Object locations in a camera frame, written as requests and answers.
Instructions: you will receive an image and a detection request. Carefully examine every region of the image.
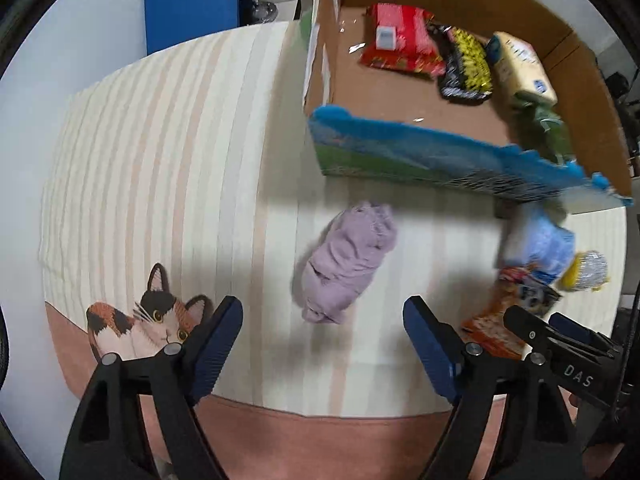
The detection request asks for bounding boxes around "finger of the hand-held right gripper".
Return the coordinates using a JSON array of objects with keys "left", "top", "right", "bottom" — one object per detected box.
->
[
  {"left": 549, "top": 312, "right": 622, "bottom": 358},
  {"left": 503, "top": 305, "right": 555, "bottom": 358}
]

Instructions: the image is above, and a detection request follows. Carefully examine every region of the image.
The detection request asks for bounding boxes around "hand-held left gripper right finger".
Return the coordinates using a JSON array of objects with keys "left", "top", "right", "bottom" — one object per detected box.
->
[{"left": 402, "top": 295, "right": 586, "bottom": 480}]

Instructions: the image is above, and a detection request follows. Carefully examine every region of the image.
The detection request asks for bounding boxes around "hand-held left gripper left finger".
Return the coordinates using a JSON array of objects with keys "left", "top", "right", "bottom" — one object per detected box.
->
[{"left": 60, "top": 296, "right": 244, "bottom": 480}]

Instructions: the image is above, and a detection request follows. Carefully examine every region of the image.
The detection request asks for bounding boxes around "orange snack packet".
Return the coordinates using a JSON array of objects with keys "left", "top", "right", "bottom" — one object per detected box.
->
[{"left": 460, "top": 265, "right": 562, "bottom": 359}]

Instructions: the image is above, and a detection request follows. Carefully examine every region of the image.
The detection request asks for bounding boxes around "purple cloth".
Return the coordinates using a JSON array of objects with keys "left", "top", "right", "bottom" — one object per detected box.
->
[{"left": 292, "top": 201, "right": 398, "bottom": 325}]

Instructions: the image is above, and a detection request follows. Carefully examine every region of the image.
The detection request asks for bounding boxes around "cardboard box with printed flap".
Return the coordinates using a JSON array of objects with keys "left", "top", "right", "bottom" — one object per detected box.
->
[{"left": 302, "top": 0, "right": 634, "bottom": 207}]

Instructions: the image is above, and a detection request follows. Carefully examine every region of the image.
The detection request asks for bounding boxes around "yellow and silver packet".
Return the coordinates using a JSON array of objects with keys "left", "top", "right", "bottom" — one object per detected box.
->
[{"left": 557, "top": 251, "right": 612, "bottom": 294}]

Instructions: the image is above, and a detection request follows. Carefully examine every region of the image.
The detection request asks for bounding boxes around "blue and white packet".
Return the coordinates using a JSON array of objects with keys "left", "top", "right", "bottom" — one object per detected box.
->
[{"left": 496, "top": 204, "right": 576, "bottom": 283}]

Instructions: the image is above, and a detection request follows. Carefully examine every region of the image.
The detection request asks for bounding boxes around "striped blanket with cat print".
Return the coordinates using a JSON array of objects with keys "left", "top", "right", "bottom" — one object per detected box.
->
[{"left": 37, "top": 22, "right": 629, "bottom": 480}]

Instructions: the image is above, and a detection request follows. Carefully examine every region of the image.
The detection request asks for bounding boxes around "green packet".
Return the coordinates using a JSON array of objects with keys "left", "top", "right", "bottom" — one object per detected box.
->
[{"left": 512, "top": 94, "right": 576, "bottom": 165}]

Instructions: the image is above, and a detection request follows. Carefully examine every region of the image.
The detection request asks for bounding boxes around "pale yellow packet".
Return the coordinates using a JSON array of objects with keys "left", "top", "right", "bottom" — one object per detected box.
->
[{"left": 486, "top": 31, "right": 558, "bottom": 108}]

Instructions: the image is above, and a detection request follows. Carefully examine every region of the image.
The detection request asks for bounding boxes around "black and yellow snack packet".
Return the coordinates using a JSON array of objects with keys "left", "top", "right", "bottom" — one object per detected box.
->
[{"left": 434, "top": 25, "right": 495, "bottom": 105}]

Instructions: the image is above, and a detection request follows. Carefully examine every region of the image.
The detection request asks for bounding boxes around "red snack packet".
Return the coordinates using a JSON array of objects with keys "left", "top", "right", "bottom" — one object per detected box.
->
[{"left": 359, "top": 3, "right": 446, "bottom": 80}]

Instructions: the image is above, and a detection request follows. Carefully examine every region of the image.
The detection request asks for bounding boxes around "blue board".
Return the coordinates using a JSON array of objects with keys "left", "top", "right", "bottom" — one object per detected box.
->
[{"left": 143, "top": 0, "right": 241, "bottom": 56}]

